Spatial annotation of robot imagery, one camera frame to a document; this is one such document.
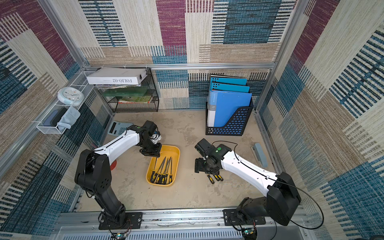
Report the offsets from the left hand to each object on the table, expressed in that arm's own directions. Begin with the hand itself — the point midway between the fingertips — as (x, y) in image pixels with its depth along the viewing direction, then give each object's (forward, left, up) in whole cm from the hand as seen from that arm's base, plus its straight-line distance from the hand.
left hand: (159, 154), depth 89 cm
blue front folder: (+24, -38, +15) cm, 48 cm away
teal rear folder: (+43, -44, +20) cm, 65 cm away
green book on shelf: (+32, +19, +21) cm, 43 cm away
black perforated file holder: (+18, -47, +3) cm, 51 cm away
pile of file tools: (-12, -34, -7) cm, 36 cm away
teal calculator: (+24, +35, -5) cm, 43 cm away
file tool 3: (-10, -1, -6) cm, 12 cm away
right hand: (-11, -23, +3) cm, 26 cm away
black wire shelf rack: (+35, +21, +13) cm, 43 cm away
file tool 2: (-11, +2, -7) cm, 13 cm away
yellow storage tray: (+5, -7, -5) cm, 10 cm away
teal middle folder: (+34, -42, +21) cm, 58 cm away
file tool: (-11, +2, -1) cm, 11 cm away
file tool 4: (-10, -3, -6) cm, 12 cm away
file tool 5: (-10, -7, -7) cm, 14 cm away
